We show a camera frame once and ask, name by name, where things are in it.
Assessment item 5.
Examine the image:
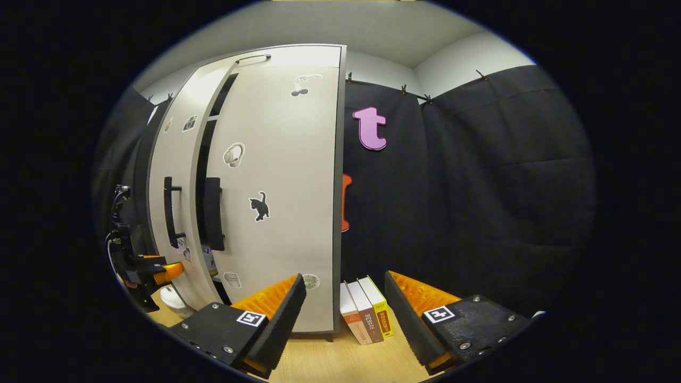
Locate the white shoe cabinet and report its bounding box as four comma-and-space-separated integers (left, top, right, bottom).
133, 44, 347, 341

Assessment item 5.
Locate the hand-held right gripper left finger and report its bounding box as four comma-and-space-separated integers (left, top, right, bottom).
165, 274, 308, 379

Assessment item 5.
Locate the white cabinet drawer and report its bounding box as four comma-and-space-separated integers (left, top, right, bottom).
186, 45, 343, 72

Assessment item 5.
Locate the white lidded bowl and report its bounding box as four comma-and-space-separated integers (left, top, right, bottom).
160, 286, 195, 318

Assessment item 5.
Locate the brown spine book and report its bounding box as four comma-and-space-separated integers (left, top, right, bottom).
346, 280, 385, 344

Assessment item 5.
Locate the white shoe cabinet door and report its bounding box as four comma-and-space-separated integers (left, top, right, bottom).
200, 66, 344, 335
148, 104, 224, 312

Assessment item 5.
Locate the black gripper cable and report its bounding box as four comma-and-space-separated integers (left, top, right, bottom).
106, 186, 131, 277

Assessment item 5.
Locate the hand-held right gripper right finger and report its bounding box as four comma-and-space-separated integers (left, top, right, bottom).
384, 270, 535, 376

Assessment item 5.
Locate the white and red book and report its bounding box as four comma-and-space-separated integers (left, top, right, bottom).
339, 282, 373, 345

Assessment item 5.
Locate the black backdrop cloth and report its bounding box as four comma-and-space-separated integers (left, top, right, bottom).
93, 65, 596, 320

